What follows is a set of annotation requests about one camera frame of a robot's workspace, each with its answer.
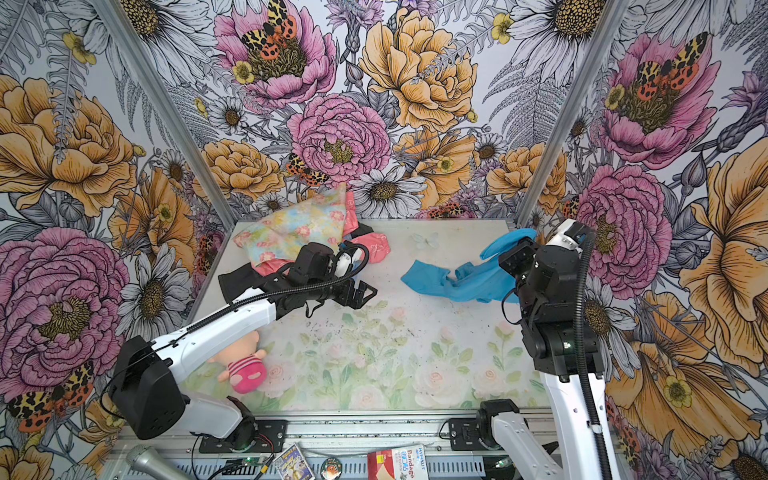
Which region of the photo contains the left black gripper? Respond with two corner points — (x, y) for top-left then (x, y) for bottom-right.
(308, 272), (376, 310)

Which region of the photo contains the teal cloth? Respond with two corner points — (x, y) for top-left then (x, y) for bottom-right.
(401, 228), (536, 304)

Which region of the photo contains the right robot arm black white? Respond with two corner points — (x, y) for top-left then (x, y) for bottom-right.
(477, 219), (620, 479)

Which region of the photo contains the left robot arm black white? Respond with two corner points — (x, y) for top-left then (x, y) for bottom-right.
(106, 241), (377, 451)

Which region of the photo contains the floral pastel cloth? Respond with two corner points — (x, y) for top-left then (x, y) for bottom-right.
(234, 184), (347, 267)

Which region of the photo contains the black cloth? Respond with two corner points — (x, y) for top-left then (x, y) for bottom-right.
(343, 224), (374, 241)

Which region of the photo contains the pink cloth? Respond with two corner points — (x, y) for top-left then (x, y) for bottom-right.
(251, 192), (390, 276)

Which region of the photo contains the pink striped plush doll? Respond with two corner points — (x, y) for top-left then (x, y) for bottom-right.
(208, 331), (268, 394)

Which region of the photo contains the small picture card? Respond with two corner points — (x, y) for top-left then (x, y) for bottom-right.
(273, 444), (315, 480)

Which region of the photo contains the round badge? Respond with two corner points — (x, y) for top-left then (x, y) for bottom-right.
(320, 457), (343, 480)

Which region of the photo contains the red white bandage box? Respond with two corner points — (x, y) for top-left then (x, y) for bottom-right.
(367, 445), (429, 480)

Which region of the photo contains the silver microphone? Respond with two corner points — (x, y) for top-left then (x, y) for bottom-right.
(126, 445), (192, 480)

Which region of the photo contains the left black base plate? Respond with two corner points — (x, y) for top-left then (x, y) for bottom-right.
(198, 419), (288, 454)

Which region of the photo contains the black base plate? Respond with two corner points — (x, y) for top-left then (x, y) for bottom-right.
(198, 419), (288, 454)
(447, 417), (499, 451)

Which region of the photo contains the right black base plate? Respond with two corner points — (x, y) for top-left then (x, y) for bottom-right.
(447, 417), (499, 451)

